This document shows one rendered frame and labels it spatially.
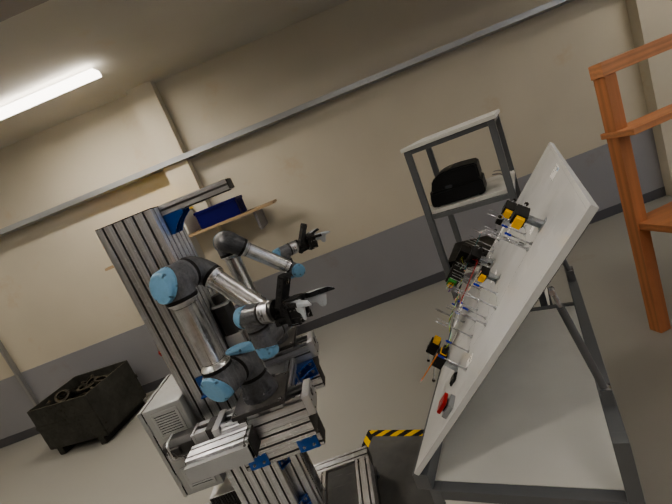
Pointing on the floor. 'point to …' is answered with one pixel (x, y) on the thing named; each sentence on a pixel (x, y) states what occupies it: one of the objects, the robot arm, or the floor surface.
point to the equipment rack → (497, 185)
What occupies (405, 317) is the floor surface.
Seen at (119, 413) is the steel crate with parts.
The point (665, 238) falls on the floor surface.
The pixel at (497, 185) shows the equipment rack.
